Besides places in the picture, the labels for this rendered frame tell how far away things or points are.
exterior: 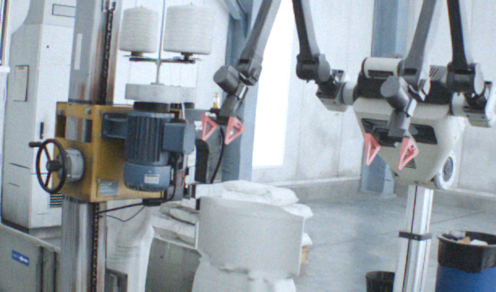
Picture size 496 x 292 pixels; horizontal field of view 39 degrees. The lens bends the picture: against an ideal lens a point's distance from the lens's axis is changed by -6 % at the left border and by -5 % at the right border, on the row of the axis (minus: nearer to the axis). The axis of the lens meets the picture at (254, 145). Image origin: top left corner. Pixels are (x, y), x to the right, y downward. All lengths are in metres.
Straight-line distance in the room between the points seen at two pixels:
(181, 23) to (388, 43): 8.95
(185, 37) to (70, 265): 0.86
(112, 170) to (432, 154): 1.10
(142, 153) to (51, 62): 4.11
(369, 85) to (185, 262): 1.15
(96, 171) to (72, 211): 0.18
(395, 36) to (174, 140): 8.94
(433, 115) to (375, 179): 8.79
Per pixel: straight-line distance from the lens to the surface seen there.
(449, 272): 4.44
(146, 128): 2.28
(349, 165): 10.96
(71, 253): 2.51
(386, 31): 11.26
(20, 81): 6.49
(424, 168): 2.65
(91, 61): 2.41
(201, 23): 2.39
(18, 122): 6.52
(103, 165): 2.41
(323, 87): 2.68
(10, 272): 3.37
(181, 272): 3.21
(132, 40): 2.58
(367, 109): 2.60
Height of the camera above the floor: 1.42
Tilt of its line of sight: 4 degrees down
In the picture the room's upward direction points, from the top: 5 degrees clockwise
